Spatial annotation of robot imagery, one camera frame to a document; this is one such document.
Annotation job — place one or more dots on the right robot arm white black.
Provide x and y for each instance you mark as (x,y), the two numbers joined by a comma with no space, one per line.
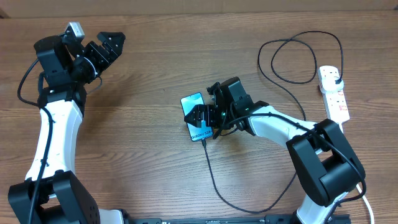
(324,161)

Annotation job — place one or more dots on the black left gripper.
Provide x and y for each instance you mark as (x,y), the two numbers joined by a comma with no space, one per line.
(102,56)

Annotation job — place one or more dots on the white charger plug adapter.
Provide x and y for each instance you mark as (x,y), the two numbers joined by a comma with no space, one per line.
(330,85)

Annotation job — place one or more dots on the white power strip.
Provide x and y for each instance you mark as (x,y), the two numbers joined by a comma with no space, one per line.
(335,103)

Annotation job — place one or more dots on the Galaxy smartphone with teal screen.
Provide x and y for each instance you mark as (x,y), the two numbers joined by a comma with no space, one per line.
(188,102)

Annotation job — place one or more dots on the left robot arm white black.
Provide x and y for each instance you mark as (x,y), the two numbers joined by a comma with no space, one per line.
(51,192)

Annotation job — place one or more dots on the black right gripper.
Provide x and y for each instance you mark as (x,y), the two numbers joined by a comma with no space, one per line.
(203,112)

